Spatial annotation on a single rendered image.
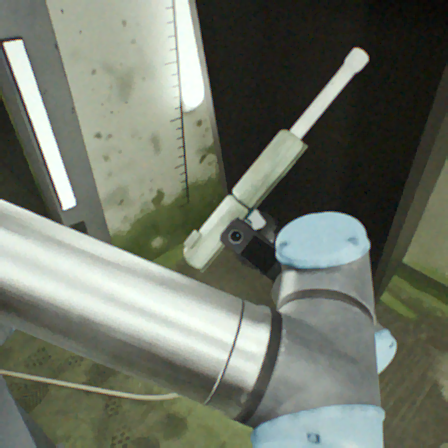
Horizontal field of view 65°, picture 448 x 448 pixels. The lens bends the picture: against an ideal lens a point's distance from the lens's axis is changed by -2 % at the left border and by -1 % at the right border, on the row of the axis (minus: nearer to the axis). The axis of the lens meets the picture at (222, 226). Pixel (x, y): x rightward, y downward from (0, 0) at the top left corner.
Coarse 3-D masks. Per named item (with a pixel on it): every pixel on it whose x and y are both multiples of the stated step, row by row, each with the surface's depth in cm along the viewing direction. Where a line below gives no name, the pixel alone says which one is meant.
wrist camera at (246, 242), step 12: (228, 228) 55; (240, 228) 54; (252, 228) 56; (228, 240) 55; (240, 240) 55; (252, 240) 55; (264, 240) 55; (240, 252) 55; (252, 252) 55; (264, 252) 55; (276, 252) 55; (252, 264) 55; (264, 264) 55; (276, 264) 55
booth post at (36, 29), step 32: (0, 0) 99; (32, 0) 104; (0, 32) 102; (32, 32) 108; (0, 64) 109; (32, 64) 112; (64, 96) 124; (64, 128) 129; (32, 160) 137; (64, 160) 135; (96, 192) 152; (64, 224) 148; (96, 224) 160
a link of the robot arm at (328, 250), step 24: (312, 216) 38; (336, 216) 36; (288, 240) 35; (312, 240) 34; (336, 240) 33; (360, 240) 33; (288, 264) 34; (312, 264) 32; (336, 264) 32; (360, 264) 33; (288, 288) 33; (336, 288) 30; (360, 288) 31
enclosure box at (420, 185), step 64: (192, 0) 81; (256, 0) 100; (320, 0) 97; (384, 0) 87; (256, 64) 112; (320, 64) 109; (384, 64) 97; (256, 128) 128; (320, 128) 125; (384, 128) 109; (320, 192) 147; (384, 192) 126; (384, 256) 96
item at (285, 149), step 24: (312, 120) 62; (288, 144) 62; (264, 168) 63; (288, 168) 64; (240, 192) 64; (264, 192) 65; (216, 216) 67; (240, 216) 65; (192, 240) 67; (216, 240) 66; (192, 264) 67
